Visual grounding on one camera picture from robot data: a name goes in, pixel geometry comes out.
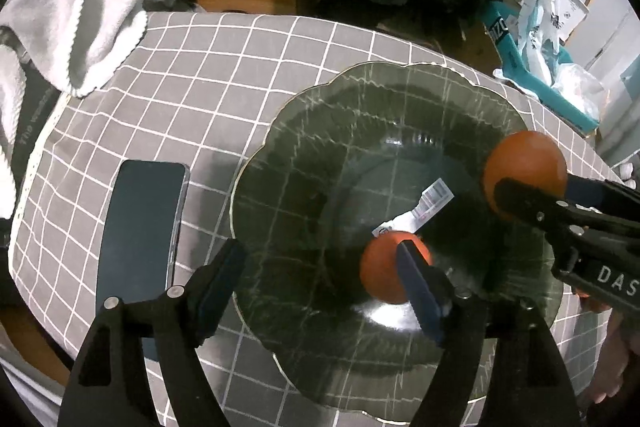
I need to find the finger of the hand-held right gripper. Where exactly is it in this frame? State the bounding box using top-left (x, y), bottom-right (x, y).
top-left (492, 178), bottom-right (591, 235)
top-left (565, 174), bottom-right (640, 228)

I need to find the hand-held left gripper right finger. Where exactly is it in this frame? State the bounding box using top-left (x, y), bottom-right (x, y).
top-left (396, 241), bottom-right (583, 427)

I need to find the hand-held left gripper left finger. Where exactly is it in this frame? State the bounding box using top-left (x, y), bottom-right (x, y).
top-left (57, 238), bottom-right (247, 427)

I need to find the large orange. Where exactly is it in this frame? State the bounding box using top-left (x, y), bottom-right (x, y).
top-left (482, 131), bottom-right (569, 223)

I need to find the small orange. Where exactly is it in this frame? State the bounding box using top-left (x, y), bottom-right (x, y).
top-left (360, 231), bottom-right (433, 305)

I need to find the dark green glass bowl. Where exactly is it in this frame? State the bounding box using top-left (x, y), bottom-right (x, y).
top-left (230, 61), bottom-right (566, 423)

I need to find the person's right hand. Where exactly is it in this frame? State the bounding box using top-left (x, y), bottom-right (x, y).
top-left (587, 309), bottom-right (633, 408)

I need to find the dark smartphone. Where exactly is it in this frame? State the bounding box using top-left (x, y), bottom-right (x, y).
top-left (95, 159), bottom-right (192, 360)

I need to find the clear plastic bag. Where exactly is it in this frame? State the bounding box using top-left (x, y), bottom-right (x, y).
top-left (550, 64), bottom-right (601, 122)

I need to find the teal box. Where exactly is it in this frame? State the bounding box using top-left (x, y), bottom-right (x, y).
top-left (482, 1), bottom-right (601, 138)

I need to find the white drawer unit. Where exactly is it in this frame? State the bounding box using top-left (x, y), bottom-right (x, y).
top-left (565, 0), bottom-right (640, 78)

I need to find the white printed bag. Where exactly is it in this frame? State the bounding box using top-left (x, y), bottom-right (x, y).
top-left (510, 0), bottom-right (591, 82)

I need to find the grey checked tablecloth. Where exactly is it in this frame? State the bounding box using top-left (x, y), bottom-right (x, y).
top-left (7, 11), bottom-right (626, 427)

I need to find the white towel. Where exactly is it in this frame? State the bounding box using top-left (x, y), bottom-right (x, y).
top-left (0, 0), bottom-right (173, 188)

